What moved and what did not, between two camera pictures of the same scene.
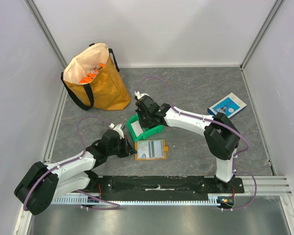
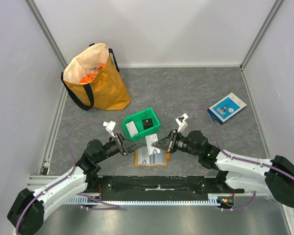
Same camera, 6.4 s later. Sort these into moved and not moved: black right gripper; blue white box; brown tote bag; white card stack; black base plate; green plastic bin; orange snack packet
Moved: white card stack; black right gripper; green plastic bin
Not moved: black base plate; orange snack packet; brown tote bag; blue white box
